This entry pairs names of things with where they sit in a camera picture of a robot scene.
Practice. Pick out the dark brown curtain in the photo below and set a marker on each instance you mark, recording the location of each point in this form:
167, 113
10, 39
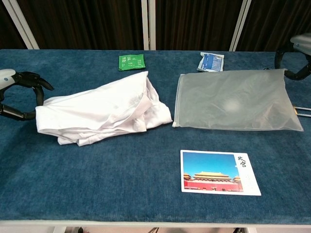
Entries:
85, 24

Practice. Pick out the blue and white packet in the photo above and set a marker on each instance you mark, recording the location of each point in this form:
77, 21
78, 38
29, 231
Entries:
211, 62

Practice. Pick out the frosted plastic zipper bag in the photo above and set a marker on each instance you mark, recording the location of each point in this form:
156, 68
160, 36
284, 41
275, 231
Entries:
233, 102

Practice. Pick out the white garment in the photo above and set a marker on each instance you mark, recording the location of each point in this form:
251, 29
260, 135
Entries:
97, 109

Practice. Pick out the green tea sachet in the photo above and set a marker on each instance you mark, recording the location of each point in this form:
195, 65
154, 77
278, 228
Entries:
131, 62

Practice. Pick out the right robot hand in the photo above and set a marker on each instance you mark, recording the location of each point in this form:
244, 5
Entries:
302, 43

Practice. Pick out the white frame post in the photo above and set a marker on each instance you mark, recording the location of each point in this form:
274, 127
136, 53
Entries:
148, 24
22, 26
239, 26

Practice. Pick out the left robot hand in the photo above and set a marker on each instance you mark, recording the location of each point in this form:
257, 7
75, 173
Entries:
24, 77

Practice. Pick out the blue table cloth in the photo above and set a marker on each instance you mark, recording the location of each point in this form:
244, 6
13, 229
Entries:
109, 174

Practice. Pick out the brass padlock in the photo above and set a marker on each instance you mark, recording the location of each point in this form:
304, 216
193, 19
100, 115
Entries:
302, 111

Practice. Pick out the palace photo postcard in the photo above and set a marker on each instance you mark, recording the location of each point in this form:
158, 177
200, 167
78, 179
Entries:
216, 174

